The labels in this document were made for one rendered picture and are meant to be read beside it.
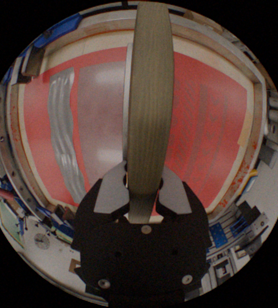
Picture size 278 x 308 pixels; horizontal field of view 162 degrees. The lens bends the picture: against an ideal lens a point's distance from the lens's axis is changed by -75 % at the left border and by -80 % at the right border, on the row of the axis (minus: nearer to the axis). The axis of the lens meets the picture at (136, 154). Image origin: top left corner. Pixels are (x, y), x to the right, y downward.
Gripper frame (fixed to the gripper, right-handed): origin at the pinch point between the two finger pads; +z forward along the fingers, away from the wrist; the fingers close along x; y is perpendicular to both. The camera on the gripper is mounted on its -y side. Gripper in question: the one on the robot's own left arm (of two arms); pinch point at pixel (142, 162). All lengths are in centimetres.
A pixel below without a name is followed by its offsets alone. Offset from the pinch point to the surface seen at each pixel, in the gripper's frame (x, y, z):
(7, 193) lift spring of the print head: -83, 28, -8
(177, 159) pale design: 7.2, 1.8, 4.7
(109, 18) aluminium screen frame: -6.3, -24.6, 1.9
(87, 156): -10.4, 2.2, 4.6
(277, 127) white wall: 343, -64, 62
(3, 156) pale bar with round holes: -45.7, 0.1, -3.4
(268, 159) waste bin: 291, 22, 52
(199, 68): 9.8, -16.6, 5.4
